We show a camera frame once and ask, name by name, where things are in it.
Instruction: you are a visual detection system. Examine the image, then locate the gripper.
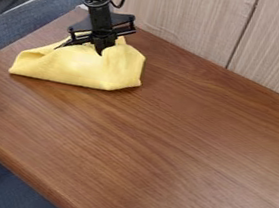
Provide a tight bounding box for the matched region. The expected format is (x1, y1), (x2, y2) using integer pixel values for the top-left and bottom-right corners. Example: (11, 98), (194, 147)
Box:
(54, 0), (142, 63)

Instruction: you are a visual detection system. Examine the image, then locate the yellow cloth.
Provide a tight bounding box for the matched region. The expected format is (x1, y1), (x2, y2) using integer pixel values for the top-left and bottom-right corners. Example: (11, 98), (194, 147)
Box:
(6, 16), (151, 98)

